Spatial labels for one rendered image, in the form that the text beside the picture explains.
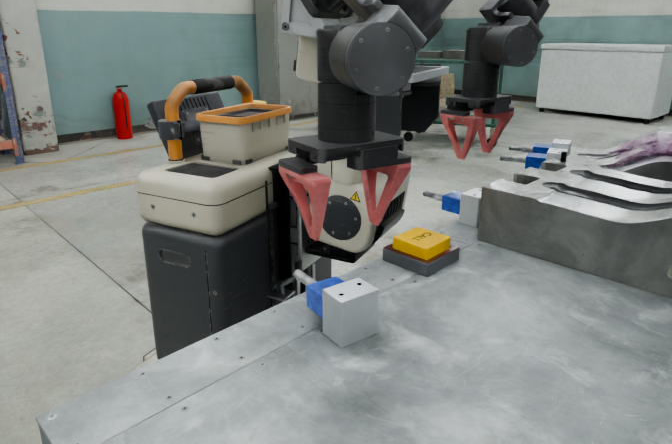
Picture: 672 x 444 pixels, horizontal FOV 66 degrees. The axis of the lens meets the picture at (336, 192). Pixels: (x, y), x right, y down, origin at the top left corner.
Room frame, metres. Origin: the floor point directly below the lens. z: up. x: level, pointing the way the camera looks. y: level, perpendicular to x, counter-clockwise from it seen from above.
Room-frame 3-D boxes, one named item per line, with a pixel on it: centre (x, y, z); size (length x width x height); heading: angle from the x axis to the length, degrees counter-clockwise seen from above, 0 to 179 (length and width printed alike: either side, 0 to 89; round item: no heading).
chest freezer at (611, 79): (7.18, -3.63, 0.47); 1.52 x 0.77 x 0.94; 43
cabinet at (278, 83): (6.99, 0.47, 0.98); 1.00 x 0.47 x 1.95; 133
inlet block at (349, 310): (0.54, 0.01, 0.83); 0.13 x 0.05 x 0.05; 35
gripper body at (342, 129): (0.51, -0.01, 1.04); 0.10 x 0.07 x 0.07; 125
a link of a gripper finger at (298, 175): (0.50, 0.01, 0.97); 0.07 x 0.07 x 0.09; 35
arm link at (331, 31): (0.51, -0.01, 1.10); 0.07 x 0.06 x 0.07; 15
